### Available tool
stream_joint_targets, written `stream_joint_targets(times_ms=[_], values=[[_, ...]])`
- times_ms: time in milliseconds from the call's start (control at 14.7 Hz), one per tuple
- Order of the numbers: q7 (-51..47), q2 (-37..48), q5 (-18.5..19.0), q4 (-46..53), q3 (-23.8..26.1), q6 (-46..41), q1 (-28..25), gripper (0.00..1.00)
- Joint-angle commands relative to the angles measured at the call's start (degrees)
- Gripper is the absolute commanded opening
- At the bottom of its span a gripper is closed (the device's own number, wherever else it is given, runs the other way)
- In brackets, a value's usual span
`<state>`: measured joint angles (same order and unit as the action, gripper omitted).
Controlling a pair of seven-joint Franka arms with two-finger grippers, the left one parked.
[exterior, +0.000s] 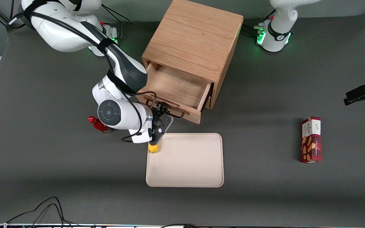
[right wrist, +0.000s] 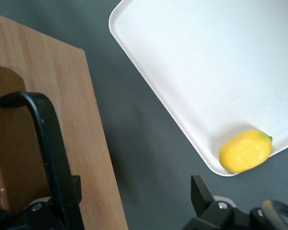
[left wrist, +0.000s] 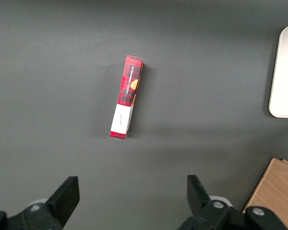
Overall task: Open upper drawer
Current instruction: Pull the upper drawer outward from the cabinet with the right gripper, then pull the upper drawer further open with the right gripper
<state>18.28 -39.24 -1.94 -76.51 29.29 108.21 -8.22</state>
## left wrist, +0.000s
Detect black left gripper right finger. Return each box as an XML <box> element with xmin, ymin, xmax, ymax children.
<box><xmin>177</xmin><ymin>174</ymin><xmax>288</xmax><ymax>230</ymax></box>

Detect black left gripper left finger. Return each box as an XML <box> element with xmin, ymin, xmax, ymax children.
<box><xmin>6</xmin><ymin>176</ymin><xmax>81</xmax><ymax>230</ymax></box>

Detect wooden drawer cabinet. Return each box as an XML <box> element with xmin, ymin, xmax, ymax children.
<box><xmin>242</xmin><ymin>157</ymin><xmax>288</xmax><ymax>230</ymax></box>

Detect red plaid cookie box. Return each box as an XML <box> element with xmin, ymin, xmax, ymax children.
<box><xmin>108</xmin><ymin>55</ymin><xmax>144</xmax><ymax>140</ymax></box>

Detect beige plastic tray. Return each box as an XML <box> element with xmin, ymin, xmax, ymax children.
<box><xmin>268</xmin><ymin>24</ymin><xmax>288</xmax><ymax>119</ymax></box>

